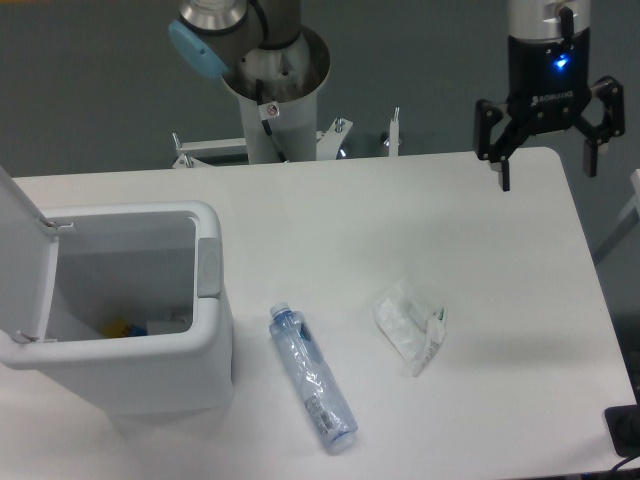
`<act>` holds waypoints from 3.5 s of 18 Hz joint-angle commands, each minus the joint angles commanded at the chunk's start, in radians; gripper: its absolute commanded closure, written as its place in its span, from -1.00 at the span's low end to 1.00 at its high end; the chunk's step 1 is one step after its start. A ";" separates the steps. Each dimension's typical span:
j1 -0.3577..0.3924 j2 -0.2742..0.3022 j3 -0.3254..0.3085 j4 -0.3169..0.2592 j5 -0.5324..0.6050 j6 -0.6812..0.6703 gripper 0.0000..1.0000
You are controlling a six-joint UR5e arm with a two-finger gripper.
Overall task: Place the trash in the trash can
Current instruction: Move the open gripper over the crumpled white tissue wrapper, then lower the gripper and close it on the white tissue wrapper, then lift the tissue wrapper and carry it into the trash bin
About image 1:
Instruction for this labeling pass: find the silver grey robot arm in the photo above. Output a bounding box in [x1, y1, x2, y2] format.
[168, 1, 625, 190]

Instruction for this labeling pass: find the white plastic wrapper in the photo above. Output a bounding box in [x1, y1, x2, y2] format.
[370, 276, 448, 377]

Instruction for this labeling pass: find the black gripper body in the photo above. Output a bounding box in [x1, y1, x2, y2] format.
[506, 28, 592, 136]

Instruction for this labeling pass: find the grey stand at right edge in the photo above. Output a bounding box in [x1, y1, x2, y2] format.
[592, 169, 639, 265]

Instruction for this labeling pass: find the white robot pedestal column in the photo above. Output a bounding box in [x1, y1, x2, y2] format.
[238, 92, 317, 164]

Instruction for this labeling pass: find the white plastic trash can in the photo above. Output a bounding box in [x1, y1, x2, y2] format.
[1, 175, 233, 416]

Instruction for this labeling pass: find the black device at table edge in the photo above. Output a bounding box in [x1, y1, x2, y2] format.
[604, 405, 639, 457]

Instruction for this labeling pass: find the yellow blue trash in can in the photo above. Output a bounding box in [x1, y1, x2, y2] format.
[101, 318, 148, 339]

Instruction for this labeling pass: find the clear plastic water bottle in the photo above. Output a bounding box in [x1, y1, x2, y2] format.
[269, 302, 358, 454]

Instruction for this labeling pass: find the white metal base frame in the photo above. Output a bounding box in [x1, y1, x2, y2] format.
[170, 106, 404, 169]

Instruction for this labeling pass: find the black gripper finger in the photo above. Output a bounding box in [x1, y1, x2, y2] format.
[572, 76, 626, 177]
[474, 99, 537, 192]

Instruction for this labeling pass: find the black cable on pedestal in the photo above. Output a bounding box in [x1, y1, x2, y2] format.
[254, 77, 291, 164]

